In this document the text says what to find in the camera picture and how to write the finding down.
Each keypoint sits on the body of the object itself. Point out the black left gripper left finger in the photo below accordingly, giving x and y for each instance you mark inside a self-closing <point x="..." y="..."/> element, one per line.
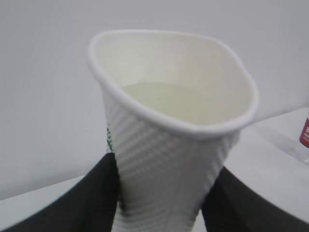
<point x="89" y="206"/>

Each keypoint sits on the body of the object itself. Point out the white paper coffee cup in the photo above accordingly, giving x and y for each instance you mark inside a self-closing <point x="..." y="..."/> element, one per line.
<point x="175" y="105"/>

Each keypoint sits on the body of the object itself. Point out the clear plastic water bottle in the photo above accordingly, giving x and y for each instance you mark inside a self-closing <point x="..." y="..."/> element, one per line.
<point x="302" y="145"/>

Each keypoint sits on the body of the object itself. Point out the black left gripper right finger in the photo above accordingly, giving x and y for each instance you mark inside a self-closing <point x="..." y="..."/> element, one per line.
<point x="231" y="206"/>

